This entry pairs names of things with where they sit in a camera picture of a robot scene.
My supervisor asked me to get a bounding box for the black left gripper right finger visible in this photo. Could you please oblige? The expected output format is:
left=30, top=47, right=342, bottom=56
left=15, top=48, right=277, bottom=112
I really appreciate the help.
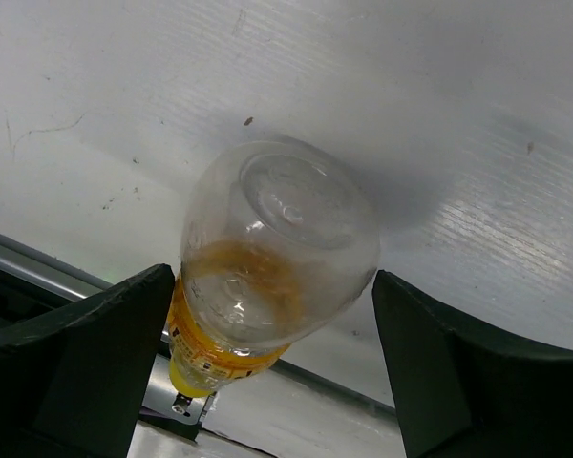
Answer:
left=372, top=271, right=573, bottom=457

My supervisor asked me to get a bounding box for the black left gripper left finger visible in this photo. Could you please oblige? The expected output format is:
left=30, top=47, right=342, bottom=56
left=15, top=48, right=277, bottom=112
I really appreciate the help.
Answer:
left=0, top=264, right=175, bottom=457

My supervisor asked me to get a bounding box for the orange label bottle yellow cap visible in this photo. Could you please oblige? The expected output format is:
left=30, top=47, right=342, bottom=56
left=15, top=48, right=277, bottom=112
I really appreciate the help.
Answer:
left=166, top=141, right=380, bottom=398

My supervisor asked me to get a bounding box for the black metal base rail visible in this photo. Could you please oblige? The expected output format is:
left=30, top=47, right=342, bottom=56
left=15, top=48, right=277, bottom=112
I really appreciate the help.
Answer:
left=0, top=235, right=401, bottom=447

